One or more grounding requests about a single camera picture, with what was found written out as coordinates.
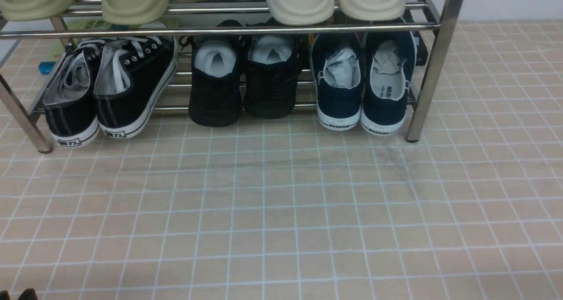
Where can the black canvas sneaker far left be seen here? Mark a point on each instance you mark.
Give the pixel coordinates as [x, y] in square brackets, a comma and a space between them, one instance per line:
[68, 102]

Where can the black canvas sneaker white laces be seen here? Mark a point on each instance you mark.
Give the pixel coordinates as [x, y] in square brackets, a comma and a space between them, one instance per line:
[133, 73]

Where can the small blue box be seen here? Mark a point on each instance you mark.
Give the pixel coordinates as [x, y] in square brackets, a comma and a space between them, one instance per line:
[46, 67]

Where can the black mesh shoe left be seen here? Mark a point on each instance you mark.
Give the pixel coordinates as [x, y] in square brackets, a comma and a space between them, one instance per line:
[216, 67]

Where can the cream slipper far right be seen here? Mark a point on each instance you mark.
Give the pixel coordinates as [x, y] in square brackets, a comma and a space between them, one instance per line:
[373, 10]

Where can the navy slip-on shoe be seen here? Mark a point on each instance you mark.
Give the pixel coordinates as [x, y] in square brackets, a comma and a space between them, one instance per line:
[390, 59]
[337, 71]

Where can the black mesh shoe right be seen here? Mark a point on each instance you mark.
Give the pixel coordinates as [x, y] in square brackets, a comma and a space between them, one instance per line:
[273, 66]

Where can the cream slipper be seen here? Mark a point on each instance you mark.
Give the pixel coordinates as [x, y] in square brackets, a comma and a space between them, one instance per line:
[301, 12]
[373, 10]

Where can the silver metal shoe rack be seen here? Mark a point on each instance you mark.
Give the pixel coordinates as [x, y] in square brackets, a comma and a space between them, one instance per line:
[442, 28]

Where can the black mesh shoe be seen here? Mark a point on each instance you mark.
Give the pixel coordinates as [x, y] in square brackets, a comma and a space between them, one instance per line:
[273, 66]
[216, 67]

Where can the dark object bottom left corner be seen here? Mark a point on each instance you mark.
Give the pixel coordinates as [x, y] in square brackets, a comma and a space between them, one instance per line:
[28, 294]

